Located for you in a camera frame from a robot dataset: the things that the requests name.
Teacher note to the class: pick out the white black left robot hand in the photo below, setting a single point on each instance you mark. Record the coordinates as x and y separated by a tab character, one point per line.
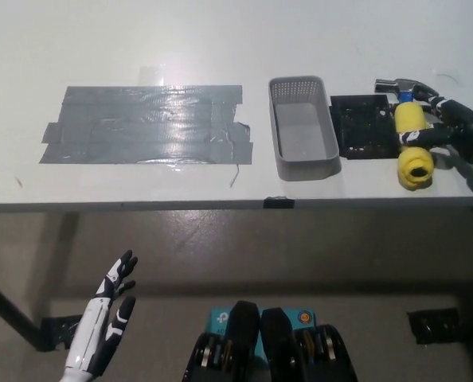
91	342

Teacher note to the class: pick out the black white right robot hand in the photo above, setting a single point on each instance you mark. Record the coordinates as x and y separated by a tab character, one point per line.
463	127

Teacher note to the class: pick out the blue hammer with yellow sponge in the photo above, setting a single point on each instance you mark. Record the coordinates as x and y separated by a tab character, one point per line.
409	117

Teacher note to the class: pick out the black robot torso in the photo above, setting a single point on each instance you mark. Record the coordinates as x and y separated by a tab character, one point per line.
276	350

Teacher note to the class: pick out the teal router box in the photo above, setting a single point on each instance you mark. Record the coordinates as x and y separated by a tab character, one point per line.
220	318

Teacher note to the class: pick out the grey plastic perforated basket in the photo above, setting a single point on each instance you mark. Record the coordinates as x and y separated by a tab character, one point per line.
304	131

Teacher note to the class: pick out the small black tape strip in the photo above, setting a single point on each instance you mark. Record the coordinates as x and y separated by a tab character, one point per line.
278	203

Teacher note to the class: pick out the grey duct tape patch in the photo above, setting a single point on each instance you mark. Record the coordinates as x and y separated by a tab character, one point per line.
141	125

